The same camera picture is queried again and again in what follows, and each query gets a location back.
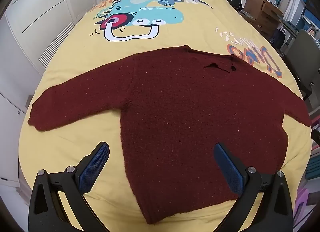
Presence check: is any white wardrobe with doors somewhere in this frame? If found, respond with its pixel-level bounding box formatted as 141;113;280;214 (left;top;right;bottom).
1;0;96;187

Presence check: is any yellow cartoon dinosaur bedsheet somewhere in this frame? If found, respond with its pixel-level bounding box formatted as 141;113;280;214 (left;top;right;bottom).
19;0;299;231

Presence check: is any dark red knitted sweater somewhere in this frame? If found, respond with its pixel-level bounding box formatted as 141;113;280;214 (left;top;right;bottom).
28;46;311;224

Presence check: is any brown cardboard box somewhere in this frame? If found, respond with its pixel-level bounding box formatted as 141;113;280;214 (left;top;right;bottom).
241;0;283;40

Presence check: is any grey green chair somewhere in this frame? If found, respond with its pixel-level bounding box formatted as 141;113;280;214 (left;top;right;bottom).
283;29;319;100

